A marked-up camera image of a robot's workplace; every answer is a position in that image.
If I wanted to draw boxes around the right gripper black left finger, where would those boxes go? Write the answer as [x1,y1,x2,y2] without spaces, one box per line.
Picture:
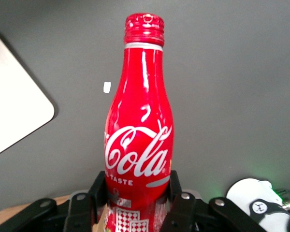
[0,170,109,232]

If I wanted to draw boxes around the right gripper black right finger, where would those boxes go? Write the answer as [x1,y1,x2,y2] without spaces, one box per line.
[160,170,266,232]

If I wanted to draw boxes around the red coke bottle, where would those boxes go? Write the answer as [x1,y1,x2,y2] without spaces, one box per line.
[102,12,175,232]

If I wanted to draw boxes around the beige rectangular tray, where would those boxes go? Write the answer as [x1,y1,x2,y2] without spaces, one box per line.
[0,30,56,160]

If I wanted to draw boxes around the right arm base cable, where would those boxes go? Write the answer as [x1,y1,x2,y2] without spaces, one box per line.
[276,188,290,211]

